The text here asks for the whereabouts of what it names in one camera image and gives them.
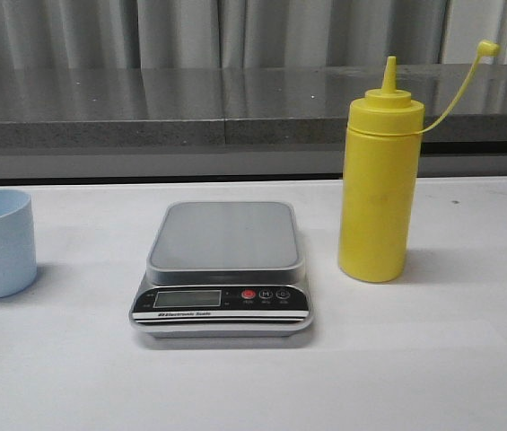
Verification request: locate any grey curtain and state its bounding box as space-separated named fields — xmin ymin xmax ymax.
xmin=0 ymin=1 xmax=507 ymax=69

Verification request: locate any yellow squeeze bottle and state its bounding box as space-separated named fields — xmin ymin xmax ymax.
xmin=338 ymin=40 xmax=501 ymax=283

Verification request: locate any grey granite counter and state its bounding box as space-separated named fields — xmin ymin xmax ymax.
xmin=0 ymin=65 xmax=507 ymax=184

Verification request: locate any silver electronic kitchen scale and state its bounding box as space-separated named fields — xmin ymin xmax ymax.
xmin=128 ymin=201 xmax=315 ymax=339

